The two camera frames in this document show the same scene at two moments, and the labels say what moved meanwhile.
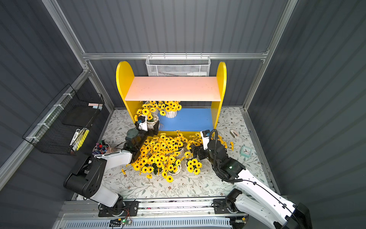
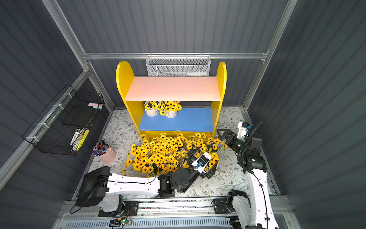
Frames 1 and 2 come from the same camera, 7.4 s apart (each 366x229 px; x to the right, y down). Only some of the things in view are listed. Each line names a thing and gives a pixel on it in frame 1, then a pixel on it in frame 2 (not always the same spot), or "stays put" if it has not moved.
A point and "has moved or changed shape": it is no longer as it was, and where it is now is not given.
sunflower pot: [151, 106] stays put
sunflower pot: [147, 110] has moved or changed shape
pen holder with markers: [100, 149] stays put
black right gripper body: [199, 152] → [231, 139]
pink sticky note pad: [96, 106] stays put
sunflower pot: [171, 108] stays put
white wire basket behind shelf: [178, 66] stays put
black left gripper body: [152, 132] → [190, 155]
